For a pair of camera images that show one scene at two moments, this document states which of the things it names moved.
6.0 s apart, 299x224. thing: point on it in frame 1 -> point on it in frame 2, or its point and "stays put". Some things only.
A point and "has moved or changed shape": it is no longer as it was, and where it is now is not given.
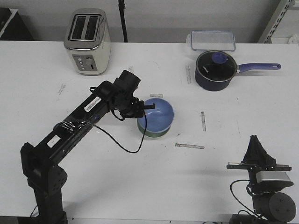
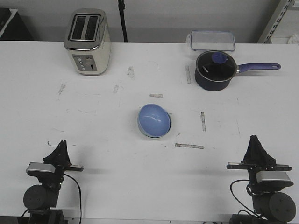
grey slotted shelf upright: [282, 8] stays put
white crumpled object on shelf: [294, 40] stays put
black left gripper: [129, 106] -> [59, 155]
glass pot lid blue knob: [216, 66] stays put
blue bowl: [159, 119] has moved or changed shape
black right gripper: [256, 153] stays put
